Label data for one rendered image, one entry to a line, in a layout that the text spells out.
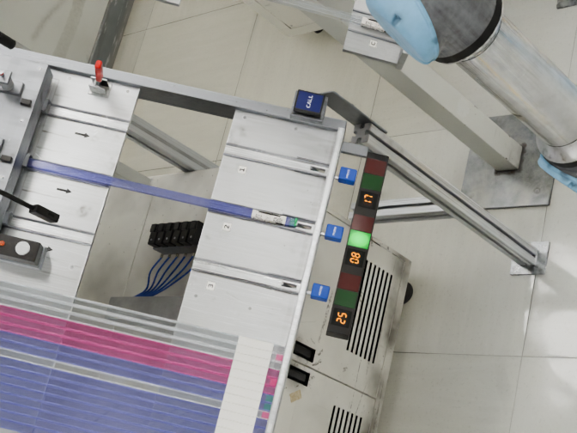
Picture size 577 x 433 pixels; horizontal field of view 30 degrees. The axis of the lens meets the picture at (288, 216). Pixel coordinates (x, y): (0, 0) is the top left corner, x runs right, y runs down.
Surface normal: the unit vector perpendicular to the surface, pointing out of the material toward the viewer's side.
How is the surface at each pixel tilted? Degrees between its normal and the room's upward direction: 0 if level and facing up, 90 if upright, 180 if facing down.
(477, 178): 0
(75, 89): 42
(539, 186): 0
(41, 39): 90
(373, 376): 90
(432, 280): 0
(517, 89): 88
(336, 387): 90
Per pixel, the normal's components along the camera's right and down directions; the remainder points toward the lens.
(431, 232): -0.65, -0.40
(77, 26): 0.73, -0.06
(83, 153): 0.01, -0.33
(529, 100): 0.15, 0.75
